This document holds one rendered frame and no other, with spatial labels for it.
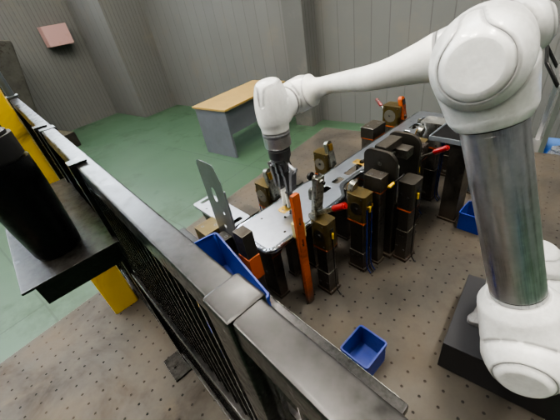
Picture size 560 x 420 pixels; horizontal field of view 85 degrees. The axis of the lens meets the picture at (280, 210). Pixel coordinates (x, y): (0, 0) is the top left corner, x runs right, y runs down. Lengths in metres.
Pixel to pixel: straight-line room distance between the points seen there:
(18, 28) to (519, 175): 7.77
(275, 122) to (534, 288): 0.73
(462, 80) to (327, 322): 0.91
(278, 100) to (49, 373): 1.26
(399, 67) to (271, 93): 0.35
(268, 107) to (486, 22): 0.58
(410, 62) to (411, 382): 0.87
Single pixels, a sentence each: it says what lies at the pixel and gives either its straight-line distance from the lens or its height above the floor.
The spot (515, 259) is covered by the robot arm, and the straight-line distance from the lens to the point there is 0.72.
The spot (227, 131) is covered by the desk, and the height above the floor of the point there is 0.37.
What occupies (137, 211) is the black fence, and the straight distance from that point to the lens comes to 0.32.
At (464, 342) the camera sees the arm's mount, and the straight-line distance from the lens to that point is 1.08.
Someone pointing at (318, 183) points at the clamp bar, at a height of 1.19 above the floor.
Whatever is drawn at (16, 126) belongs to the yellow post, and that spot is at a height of 1.50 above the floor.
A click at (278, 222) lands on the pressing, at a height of 1.00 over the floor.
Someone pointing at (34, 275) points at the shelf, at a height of 1.43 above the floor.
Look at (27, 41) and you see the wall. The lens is 7.89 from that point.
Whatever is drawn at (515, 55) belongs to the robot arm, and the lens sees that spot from 0.53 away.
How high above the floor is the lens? 1.69
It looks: 35 degrees down
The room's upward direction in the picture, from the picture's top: 11 degrees counter-clockwise
